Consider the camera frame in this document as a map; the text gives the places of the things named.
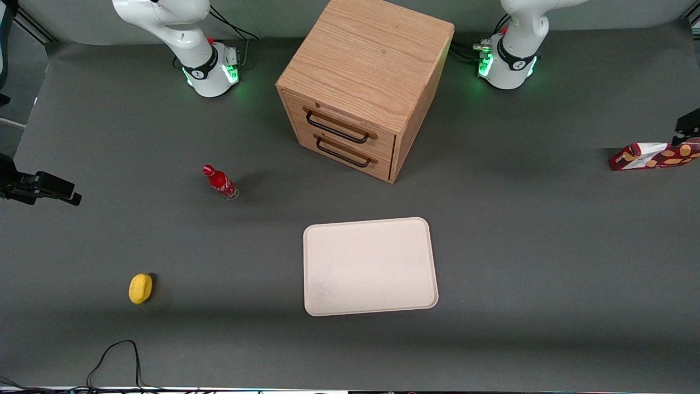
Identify black cables at arm base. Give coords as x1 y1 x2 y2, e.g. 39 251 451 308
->
208 5 260 69
452 14 512 65

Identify yellow lemon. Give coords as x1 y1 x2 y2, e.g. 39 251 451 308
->
129 273 154 305

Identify wooden drawer with black handle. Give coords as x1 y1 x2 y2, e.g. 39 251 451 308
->
285 91 397 163
294 121 393 182

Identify white rectangular tray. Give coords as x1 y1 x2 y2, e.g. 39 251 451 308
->
302 217 440 317

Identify red cola bottle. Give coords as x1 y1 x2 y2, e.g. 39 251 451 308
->
202 164 240 201

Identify wooden two-drawer cabinet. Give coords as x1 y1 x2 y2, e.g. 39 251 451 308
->
276 0 456 184

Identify black stand pole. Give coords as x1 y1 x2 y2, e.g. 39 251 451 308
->
0 0 19 107

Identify red cookie box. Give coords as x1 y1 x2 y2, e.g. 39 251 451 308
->
609 138 700 172

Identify black camera on mount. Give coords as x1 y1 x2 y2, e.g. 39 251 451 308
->
0 153 83 207

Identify black looped cable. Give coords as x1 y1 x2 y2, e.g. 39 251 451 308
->
86 340 165 392

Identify black metal drawer handle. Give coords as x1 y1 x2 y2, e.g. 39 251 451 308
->
304 110 372 144
315 137 372 168

